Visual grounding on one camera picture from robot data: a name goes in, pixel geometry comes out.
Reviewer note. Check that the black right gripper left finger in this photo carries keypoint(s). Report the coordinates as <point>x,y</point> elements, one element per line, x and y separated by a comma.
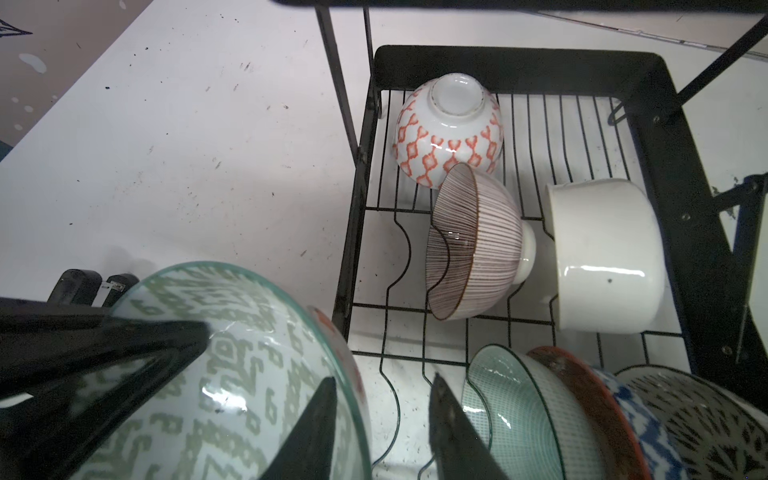
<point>307,453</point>

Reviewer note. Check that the white maroon sunburst bowl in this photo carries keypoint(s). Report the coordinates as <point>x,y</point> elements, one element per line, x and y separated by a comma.
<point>716,435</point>

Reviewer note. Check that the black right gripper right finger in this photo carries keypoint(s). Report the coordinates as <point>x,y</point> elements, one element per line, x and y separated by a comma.
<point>458,451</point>

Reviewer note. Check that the white ceramic bowl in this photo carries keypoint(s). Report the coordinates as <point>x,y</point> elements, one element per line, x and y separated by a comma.
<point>610,264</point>

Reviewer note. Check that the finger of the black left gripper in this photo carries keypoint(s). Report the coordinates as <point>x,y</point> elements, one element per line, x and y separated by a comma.
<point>80,373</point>

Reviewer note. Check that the pink ribbed bowl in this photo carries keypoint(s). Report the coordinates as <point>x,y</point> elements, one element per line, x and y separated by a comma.
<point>478,245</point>

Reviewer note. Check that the white red patterned bowl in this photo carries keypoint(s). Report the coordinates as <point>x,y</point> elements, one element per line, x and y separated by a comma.
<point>448,120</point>

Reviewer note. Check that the green geometric pattern bowl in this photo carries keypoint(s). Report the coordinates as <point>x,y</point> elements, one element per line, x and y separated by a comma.
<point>227,415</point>

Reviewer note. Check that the green patterned bowl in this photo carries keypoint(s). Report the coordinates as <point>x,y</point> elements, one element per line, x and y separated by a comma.
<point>532,424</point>

